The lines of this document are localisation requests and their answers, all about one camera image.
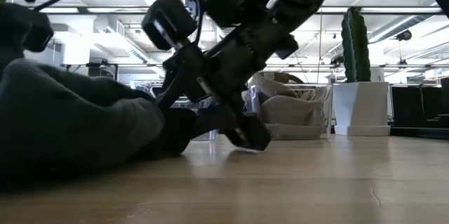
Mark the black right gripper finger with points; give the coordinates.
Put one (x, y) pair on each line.
(250, 134)
(177, 90)

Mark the beige cap with white label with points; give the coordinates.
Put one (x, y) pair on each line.
(270, 83)

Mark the beige baseball cap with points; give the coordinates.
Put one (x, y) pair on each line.
(291, 111)

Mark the dark grey baseball cap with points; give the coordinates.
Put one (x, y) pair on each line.
(70, 122)

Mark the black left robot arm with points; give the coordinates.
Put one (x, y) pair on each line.
(17, 31)

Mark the clear plastic bin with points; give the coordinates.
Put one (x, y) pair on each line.
(326, 111)

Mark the white plant pot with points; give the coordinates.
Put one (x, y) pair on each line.
(361, 108)

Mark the green cactus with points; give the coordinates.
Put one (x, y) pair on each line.
(356, 45)

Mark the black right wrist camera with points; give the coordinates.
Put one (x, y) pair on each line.
(168, 20)

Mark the black ceiling camera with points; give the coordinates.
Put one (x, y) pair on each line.
(404, 35)

